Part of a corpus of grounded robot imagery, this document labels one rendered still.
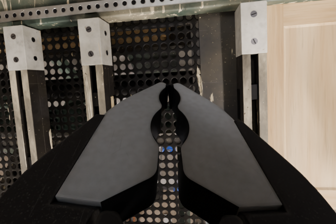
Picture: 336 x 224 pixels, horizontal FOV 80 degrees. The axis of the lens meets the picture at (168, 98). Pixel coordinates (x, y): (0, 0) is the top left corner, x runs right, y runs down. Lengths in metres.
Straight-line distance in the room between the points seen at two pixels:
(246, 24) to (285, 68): 0.17
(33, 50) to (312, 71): 0.79
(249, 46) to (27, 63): 0.61
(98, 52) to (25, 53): 0.22
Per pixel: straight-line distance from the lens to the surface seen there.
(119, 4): 0.61
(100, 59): 0.59
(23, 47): 0.72
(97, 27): 0.60
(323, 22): 0.69
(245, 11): 0.57
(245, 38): 0.55
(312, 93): 0.67
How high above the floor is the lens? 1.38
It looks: 31 degrees down
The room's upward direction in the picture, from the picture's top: 178 degrees counter-clockwise
